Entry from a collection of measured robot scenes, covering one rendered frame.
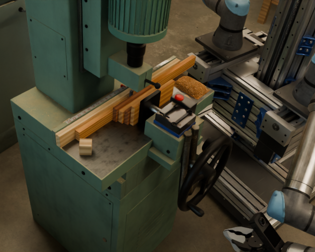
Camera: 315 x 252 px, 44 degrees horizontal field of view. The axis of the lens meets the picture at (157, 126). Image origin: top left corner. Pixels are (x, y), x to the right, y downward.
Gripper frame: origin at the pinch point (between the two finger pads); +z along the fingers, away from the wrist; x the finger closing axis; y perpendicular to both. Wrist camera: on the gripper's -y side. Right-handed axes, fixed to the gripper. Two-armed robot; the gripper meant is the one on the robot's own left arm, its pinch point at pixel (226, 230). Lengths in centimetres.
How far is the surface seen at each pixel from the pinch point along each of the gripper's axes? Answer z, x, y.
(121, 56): 34, 11, -54
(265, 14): 128, 278, 3
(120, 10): 17, 3, -69
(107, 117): 35, -2, -38
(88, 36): 37, 4, -63
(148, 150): 24.1, 1.1, -24.8
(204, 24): 167, 232, -7
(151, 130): 21.7, 3.1, -31.5
